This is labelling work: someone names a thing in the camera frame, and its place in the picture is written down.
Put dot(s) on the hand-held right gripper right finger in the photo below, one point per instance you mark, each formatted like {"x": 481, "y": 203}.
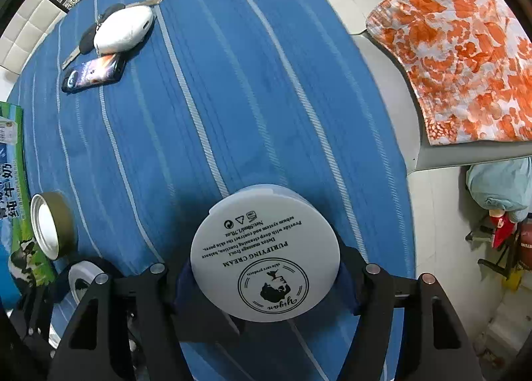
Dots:
{"x": 347, "y": 286}

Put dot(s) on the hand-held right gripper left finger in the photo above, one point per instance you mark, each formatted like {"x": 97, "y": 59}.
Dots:
{"x": 186, "y": 291}

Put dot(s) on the white round cream jar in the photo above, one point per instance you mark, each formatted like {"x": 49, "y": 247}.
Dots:
{"x": 266, "y": 252}

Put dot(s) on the blue printed cardboard box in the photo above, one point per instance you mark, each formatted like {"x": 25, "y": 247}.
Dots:
{"x": 16, "y": 214}

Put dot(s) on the black jar with white lid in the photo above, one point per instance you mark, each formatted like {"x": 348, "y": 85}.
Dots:
{"x": 81, "y": 275}

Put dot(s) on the light teal cloth bundle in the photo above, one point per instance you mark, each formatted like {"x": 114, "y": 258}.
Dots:
{"x": 498, "y": 185}

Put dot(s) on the grey chair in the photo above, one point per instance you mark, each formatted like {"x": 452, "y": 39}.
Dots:
{"x": 399, "y": 106}

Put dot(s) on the blue striped cloth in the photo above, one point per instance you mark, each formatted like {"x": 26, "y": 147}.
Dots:
{"x": 249, "y": 94}

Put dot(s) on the black smartphone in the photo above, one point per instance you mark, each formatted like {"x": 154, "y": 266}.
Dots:
{"x": 93, "y": 73}

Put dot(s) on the orange floral blanket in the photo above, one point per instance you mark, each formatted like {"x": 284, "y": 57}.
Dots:
{"x": 457, "y": 52}

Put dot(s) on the black key bunch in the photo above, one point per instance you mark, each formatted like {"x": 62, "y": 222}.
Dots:
{"x": 86, "y": 41}

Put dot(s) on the white oval case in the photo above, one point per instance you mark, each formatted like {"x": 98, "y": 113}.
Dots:
{"x": 124, "y": 27}

